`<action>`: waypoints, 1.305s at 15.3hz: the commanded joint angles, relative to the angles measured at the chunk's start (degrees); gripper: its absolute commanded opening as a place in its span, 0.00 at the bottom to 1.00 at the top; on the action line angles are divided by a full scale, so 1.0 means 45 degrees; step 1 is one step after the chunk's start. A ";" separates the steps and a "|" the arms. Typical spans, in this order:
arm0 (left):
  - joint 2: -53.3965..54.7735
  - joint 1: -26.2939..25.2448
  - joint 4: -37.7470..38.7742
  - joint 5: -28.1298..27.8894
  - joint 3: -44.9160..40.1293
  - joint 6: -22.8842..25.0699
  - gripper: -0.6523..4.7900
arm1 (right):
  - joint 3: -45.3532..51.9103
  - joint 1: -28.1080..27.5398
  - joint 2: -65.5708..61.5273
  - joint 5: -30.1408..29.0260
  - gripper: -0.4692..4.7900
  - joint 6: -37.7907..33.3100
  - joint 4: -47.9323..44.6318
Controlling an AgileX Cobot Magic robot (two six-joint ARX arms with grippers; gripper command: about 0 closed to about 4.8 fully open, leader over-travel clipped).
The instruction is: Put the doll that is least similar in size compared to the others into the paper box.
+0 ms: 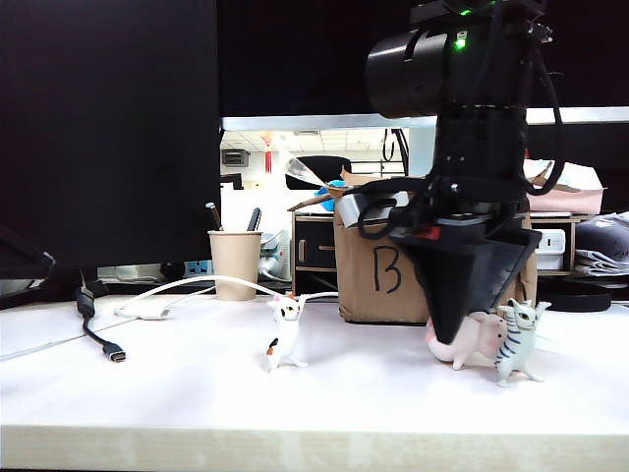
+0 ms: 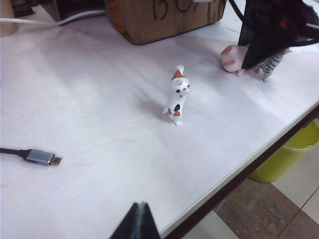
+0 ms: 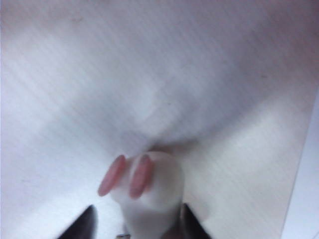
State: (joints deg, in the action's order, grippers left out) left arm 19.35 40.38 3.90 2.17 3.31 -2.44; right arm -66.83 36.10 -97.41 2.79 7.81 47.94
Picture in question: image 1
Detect pink tissue pack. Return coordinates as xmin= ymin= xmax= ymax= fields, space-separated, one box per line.
xmin=523 ymin=157 xmax=608 ymax=216

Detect white calico cat figurine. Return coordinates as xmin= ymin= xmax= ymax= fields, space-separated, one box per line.
xmin=262 ymin=293 xmax=310 ymax=374

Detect grey striped cat figurine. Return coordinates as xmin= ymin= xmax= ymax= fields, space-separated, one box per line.
xmin=493 ymin=297 xmax=552 ymax=388

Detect black cable with plug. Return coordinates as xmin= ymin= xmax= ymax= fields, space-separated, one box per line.
xmin=74 ymin=268 xmax=129 ymax=365

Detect grey folded cloth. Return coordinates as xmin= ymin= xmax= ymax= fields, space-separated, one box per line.
xmin=574 ymin=211 xmax=629 ymax=276

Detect black hanging cables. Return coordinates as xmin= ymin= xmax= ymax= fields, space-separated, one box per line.
xmin=381 ymin=128 xmax=410 ymax=176

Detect beige paper cup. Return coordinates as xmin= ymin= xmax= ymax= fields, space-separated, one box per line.
xmin=206 ymin=230 xmax=264 ymax=302

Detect white cable with adapter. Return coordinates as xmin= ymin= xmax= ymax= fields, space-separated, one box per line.
xmin=113 ymin=274 xmax=340 ymax=322

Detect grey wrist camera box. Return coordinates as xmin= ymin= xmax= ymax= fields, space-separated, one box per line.
xmin=338 ymin=191 xmax=412 ymax=231

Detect white monitor stand column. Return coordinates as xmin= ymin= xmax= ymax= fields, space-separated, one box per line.
xmin=407 ymin=128 xmax=436 ymax=176

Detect brown cardboard box marked BOX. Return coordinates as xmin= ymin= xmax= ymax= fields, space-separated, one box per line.
xmin=287 ymin=164 xmax=559 ymax=325

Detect dark background monitor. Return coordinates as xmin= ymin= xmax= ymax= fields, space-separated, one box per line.
xmin=525 ymin=123 xmax=629 ymax=215

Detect large black monitor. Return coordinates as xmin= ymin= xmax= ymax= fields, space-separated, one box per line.
xmin=0 ymin=0 xmax=221 ymax=311

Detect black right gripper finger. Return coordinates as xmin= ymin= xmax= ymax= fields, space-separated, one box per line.
xmin=471 ymin=240 xmax=540 ymax=316
xmin=391 ymin=237 xmax=495 ymax=344

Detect silver tipped pen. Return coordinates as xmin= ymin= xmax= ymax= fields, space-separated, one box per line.
xmin=204 ymin=202 xmax=224 ymax=232

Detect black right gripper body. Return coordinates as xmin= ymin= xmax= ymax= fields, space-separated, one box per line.
xmin=391 ymin=102 xmax=543 ymax=247

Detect black round base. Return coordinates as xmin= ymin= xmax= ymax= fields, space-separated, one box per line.
xmin=538 ymin=282 xmax=613 ymax=314

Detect pink plush rabbit doll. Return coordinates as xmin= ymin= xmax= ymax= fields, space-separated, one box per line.
xmin=425 ymin=312 xmax=507 ymax=371

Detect clear plastic wrapper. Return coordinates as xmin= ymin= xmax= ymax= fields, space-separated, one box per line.
xmin=279 ymin=142 xmax=325 ymax=191

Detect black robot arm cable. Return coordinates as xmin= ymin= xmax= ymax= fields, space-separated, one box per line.
xmin=528 ymin=19 xmax=565 ymax=197

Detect black monitor with silver bezel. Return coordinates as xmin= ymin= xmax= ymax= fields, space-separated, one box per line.
xmin=215 ymin=0 xmax=629 ymax=132

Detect black office chair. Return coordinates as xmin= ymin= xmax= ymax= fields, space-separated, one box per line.
xmin=284 ymin=155 xmax=353 ymax=192

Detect thin white cable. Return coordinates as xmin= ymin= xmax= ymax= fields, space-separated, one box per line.
xmin=0 ymin=333 xmax=87 ymax=363

